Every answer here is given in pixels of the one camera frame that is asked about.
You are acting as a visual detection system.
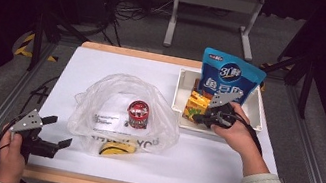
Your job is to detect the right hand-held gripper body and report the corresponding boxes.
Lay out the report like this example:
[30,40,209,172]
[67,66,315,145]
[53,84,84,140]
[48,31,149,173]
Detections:
[200,85,245,135]

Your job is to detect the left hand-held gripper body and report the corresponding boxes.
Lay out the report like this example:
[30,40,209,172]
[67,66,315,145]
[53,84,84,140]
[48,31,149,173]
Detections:
[5,105,65,168]

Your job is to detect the white plastic tray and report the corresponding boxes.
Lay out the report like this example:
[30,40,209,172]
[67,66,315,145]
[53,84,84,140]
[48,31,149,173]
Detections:
[167,67,271,144]

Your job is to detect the blue snack pouch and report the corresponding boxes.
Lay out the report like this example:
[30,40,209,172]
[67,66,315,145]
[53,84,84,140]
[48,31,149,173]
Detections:
[194,46,270,110]

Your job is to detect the translucent plastic smiley bag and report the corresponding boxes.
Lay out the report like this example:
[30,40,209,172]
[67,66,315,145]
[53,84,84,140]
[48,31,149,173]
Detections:
[62,65,189,170]

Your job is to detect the person's right hand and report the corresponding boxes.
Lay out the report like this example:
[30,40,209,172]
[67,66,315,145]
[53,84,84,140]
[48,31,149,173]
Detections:
[205,99,273,165]

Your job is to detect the person's left hand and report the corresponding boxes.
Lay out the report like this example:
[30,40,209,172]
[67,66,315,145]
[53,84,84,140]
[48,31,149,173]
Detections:
[0,128,33,183]

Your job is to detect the yellow black hazard tape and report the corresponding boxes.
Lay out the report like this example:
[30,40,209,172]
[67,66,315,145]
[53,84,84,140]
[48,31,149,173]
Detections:
[14,31,62,64]
[256,59,291,97]

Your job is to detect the white metal stand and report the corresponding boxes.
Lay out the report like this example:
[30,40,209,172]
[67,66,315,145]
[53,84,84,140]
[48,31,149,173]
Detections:
[162,0,267,63]

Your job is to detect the black floor cable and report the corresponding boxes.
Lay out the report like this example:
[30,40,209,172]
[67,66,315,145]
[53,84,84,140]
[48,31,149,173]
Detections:
[18,71,60,128]

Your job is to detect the right hand-held gripper cable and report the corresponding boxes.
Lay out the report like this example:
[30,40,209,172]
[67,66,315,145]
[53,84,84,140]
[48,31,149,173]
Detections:
[219,112,271,183]

